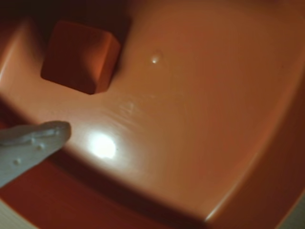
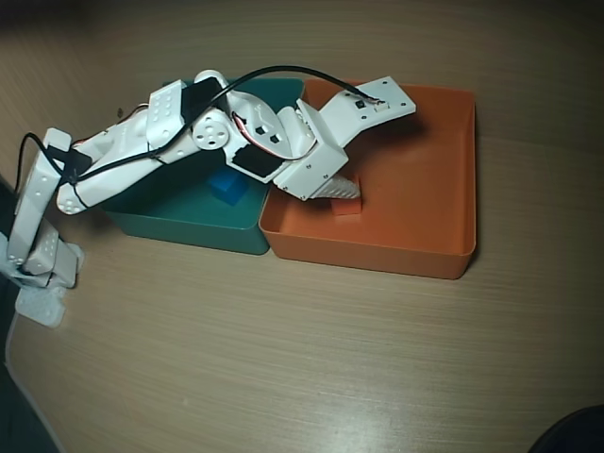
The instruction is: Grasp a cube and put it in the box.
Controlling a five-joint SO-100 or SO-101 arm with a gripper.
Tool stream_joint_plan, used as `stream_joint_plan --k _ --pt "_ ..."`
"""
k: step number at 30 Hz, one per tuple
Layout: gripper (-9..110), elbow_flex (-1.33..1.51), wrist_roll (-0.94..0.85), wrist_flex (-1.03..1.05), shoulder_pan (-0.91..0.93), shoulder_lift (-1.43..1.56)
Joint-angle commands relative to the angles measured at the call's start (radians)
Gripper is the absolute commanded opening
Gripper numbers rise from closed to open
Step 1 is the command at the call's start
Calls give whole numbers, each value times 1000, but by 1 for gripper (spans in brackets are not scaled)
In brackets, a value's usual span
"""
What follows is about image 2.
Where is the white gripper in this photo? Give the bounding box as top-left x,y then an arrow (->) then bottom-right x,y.
273,99 -> 363,203

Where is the orange-red cube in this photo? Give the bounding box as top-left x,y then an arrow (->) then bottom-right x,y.
331,175 -> 364,219

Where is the white robot base clamp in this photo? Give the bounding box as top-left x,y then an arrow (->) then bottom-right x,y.
15,287 -> 67,327

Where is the orange plastic box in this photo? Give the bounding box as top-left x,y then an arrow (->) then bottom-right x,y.
258,77 -> 477,280

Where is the blue cube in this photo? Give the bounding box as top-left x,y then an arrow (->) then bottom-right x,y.
209,170 -> 250,207

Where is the teal plastic box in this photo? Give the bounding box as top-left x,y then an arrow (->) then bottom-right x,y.
99,77 -> 304,257

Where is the dark round object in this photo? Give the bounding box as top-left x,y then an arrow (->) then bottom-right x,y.
532,404 -> 604,453

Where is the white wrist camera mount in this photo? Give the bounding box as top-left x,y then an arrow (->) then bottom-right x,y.
313,75 -> 417,148

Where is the black camera cable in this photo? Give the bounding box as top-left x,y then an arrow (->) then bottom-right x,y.
17,64 -> 378,188

